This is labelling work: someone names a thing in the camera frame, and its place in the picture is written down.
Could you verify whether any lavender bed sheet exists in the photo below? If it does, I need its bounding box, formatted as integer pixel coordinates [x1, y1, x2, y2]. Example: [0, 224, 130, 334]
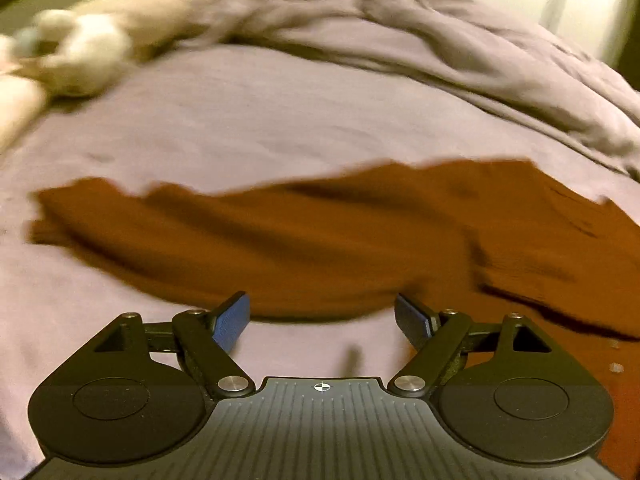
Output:
[0, 42, 640, 480]

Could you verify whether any brown knit sweater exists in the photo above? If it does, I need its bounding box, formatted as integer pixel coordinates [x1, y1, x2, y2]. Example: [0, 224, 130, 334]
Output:
[29, 159, 640, 476]

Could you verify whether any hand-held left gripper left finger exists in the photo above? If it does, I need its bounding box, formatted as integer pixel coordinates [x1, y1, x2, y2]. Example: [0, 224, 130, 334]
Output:
[92, 291, 253, 398]

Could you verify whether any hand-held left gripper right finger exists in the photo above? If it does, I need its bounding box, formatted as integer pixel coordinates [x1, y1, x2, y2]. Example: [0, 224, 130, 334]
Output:
[390, 292, 549, 397]

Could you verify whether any white fluffy plush toy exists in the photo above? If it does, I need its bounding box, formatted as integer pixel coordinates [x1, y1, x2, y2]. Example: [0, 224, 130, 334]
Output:
[0, 7, 136, 148]

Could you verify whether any crumpled lavender duvet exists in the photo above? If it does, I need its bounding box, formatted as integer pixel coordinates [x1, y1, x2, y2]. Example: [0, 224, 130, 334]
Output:
[125, 0, 640, 181]

